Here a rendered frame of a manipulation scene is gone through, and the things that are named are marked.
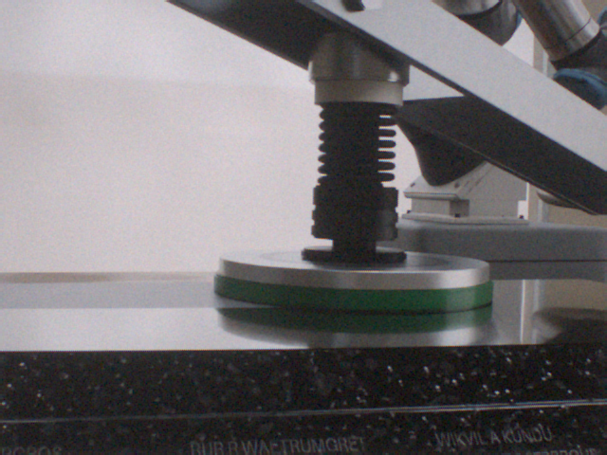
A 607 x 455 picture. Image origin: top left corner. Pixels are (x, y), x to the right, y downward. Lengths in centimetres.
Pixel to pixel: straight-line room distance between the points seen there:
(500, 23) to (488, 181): 31
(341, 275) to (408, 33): 19
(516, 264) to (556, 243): 9
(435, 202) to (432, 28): 104
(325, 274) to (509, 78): 25
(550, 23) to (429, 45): 72
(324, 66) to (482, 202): 101
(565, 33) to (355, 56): 75
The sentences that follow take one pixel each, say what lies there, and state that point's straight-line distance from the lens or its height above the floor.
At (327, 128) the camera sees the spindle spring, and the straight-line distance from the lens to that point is 70.
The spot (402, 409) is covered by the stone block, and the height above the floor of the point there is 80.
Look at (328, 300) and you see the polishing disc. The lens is 60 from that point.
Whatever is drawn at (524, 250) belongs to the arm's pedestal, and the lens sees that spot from 160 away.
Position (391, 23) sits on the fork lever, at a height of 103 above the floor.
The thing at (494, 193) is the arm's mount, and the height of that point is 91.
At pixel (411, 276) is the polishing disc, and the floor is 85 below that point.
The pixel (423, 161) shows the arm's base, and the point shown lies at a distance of 171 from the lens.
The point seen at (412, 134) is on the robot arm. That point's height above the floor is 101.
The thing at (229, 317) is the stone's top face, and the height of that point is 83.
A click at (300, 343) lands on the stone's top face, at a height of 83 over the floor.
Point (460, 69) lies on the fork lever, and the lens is 71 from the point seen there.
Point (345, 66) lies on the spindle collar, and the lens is 67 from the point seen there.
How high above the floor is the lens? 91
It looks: 3 degrees down
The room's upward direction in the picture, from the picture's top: 2 degrees clockwise
